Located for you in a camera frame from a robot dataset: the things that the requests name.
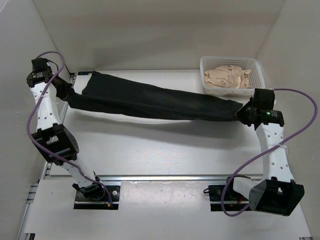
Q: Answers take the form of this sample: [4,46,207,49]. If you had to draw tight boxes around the black trousers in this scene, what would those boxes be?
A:
[65,71,243,122]

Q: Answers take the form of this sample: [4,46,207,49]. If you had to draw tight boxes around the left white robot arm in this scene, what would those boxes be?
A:
[26,70,107,201]

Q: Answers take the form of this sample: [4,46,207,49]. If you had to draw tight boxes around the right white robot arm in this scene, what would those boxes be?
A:
[224,99,305,216]

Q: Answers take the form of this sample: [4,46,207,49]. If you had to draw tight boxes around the beige trousers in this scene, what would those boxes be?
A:
[204,65,253,89]

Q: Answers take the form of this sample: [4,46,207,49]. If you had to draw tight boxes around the white plastic basket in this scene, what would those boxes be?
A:
[199,56,266,97]

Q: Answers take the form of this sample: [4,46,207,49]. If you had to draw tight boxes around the left aluminium frame rail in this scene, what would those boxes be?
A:
[24,72,77,208]

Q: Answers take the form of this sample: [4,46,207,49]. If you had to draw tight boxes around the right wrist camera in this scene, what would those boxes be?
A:
[252,88,275,110]

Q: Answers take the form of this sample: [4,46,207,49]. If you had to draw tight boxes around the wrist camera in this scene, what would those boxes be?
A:
[252,88,275,110]
[31,57,52,74]

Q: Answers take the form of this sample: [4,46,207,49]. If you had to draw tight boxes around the black corner bracket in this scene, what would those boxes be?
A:
[77,71,92,76]

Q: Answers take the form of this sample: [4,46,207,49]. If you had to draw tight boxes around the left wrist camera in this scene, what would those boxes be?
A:
[31,57,52,74]

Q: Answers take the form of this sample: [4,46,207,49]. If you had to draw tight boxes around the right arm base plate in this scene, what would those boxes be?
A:
[203,185,249,212]

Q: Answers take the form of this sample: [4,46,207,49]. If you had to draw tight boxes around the front aluminium rail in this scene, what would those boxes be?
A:
[44,174,236,183]

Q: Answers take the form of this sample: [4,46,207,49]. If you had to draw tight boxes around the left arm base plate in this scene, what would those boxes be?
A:
[72,183,121,210]

